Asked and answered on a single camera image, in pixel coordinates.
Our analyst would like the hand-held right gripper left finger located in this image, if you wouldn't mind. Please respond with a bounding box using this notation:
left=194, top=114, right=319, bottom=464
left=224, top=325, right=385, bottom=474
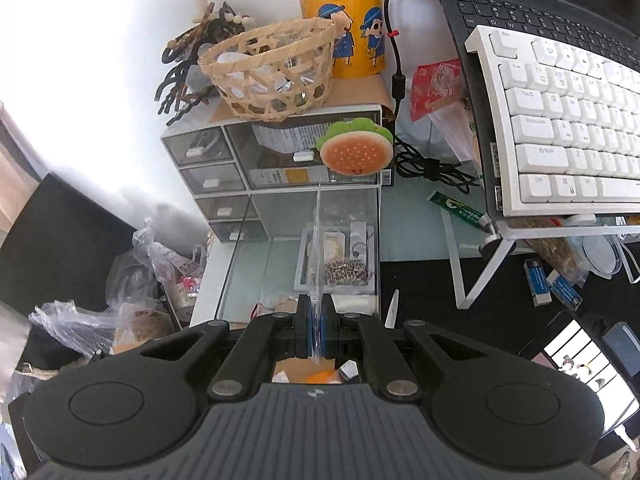
left=140, top=294, right=317, bottom=403

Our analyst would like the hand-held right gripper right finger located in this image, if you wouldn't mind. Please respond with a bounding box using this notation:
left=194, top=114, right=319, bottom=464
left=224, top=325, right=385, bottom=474
left=318, top=294, right=482, bottom=403

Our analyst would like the small clear zip bag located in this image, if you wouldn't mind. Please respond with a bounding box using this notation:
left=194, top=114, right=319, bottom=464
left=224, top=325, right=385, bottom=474
left=312, top=180, right=327, bottom=364

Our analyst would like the small clear drawer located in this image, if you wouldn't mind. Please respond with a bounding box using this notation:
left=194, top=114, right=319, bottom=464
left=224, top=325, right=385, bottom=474
left=208, top=219, right=269, bottom=243
left=163, top=127, right=234, bottom=166
left=194, top=192, right=259, bottom=222
left=178, top=162, right=249, bottom=194

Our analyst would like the medium clear drawer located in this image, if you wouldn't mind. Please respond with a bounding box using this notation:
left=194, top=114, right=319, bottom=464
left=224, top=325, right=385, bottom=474
left=224, top=121, right=385, bottom=191

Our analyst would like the white drawer organizer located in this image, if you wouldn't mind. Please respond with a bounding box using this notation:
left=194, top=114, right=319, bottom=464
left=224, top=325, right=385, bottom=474
left=160, top=104, right=397, bottom=243

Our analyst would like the brown paper envelope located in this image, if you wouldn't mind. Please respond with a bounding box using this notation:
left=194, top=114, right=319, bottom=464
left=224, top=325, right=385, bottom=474
left=272, top=358, right=321, bottom=385

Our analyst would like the packet of small beads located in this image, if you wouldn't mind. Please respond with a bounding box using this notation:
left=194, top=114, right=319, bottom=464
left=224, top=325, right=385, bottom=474
left=322, top=258, right=370, bottom=287

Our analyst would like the white jewelry card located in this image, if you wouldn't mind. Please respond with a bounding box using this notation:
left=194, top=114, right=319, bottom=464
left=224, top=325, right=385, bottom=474
left=349, top=220, right=376, bottom=261

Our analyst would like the black desk mat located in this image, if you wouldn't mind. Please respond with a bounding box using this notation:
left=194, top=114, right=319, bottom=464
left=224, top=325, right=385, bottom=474
left=379, top=255, right=640, bottom=361

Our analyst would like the white laptop stand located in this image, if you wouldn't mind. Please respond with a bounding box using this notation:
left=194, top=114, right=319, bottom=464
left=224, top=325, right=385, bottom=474
left=439, top=199, right=640, bottom=311

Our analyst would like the crumpled clear plastic bag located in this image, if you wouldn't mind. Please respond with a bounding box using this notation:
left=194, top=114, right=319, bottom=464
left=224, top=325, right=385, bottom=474
left=28, top=299, right=120, bottom=357
left=104, top=217, right=206, bottom=317

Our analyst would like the green ointment tube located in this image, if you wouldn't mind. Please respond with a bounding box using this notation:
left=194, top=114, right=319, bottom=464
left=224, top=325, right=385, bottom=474
left=427, top=190, right=494, bottom=232

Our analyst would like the burger plush toy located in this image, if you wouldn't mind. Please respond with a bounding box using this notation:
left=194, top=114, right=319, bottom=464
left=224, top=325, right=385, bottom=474
left=314, top=117, right=394, bottom=177

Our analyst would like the blue white eraser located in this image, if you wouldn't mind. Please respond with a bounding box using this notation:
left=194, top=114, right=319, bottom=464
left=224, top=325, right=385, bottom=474
left=547, top=269, right=584, bottom=310
left=523, top=258, right=554, bottom=307

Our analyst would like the clear bag of brown snacks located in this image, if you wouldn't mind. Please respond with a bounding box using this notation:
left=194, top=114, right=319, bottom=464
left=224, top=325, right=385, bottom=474
left=518, top=217, right=592, bottom=283

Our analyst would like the woven bamboo basket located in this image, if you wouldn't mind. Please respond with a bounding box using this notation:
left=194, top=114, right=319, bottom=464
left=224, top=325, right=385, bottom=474
left=197, top=16, right=342, bottom=123

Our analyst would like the smartphone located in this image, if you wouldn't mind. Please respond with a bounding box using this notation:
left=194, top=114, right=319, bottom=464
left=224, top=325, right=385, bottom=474
left=518, top=309, right=640, bottom=437

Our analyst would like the black flat case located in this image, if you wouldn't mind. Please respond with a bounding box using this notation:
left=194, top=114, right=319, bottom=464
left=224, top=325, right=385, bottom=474
left=0, top=172, right=137, bottom=313

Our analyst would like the red snack packet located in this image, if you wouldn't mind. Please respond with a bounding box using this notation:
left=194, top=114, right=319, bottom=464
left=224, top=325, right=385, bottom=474
left=409, top=58, right=470, bottom=122

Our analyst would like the pile of hair claw clips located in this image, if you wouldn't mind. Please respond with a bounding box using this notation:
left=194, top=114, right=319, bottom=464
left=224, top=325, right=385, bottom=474
left=154, top=2, right=251, bottom=127

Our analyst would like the round clear lid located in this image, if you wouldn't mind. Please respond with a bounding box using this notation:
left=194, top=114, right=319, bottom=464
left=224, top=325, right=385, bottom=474
left=582, top=232, right=627, bottom=279

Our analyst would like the yellow cartoon mug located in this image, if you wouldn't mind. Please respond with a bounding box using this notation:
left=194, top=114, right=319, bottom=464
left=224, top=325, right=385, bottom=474
left=299, top=0, right=389, bottom=81

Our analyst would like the white keyboard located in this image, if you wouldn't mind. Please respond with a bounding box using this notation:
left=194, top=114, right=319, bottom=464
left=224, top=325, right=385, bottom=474
left=464, top=24, right=640, bottom=219

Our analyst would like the black laptop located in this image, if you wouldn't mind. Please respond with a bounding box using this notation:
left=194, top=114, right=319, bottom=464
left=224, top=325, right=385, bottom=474
left=425, top=0, right=640, bottom=63

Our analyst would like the black power cable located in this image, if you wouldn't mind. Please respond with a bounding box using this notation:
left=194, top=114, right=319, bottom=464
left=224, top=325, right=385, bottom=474
left=382, top=0, right=482, bottom=194

